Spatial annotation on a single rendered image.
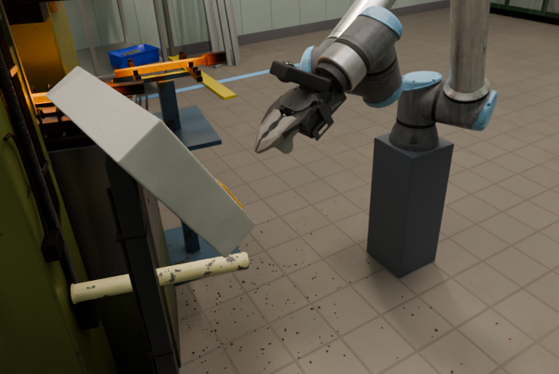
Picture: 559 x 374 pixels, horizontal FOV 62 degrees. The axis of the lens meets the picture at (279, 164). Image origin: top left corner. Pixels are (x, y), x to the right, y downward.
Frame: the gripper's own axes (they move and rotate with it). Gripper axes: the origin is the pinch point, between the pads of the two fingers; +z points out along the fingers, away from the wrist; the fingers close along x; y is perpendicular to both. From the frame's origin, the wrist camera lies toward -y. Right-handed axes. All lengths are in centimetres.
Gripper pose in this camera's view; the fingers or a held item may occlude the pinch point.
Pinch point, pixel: (259, 144)
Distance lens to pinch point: 83.3
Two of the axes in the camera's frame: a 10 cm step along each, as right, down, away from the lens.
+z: -6.5, 7.3, -2.1
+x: -6.3, -3.6, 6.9
